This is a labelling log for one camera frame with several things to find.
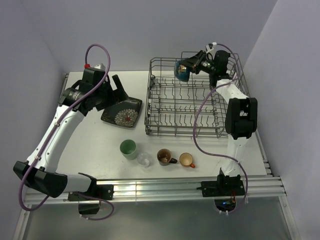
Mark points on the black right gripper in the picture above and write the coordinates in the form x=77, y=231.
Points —
x=192, y=63

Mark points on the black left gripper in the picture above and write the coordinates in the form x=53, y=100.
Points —
x=114, y=99

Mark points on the blue-brown ceramic bowl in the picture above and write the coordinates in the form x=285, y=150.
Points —
x=181, y=72

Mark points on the green ceramic cup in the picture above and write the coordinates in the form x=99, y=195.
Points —
x=128, y=148

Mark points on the clear glass tumbler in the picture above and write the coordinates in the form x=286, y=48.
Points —
x=144, y=159

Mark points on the dark brown mug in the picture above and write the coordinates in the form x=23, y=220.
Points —
x=164, y=157

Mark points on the orange small mug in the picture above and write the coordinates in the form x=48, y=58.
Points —
x=186, y=160

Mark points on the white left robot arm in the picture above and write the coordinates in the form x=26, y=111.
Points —
x=39, y=170

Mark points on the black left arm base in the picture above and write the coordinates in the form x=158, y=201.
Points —
x=90, y=202

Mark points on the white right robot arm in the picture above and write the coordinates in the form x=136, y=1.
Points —
x=242, y=111

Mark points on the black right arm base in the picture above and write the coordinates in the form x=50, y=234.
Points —
x=224, y=186

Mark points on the black floral square plate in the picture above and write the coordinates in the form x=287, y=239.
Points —
x=126, y=118

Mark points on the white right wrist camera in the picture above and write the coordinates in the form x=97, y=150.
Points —
x=210, y=47

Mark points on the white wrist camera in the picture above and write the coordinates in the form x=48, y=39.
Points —
x=100, y=66
x=210, y=47

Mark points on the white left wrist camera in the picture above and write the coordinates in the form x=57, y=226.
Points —
x=100, y=66

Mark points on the grey wire dish rack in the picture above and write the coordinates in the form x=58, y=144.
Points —
x=171, y=105

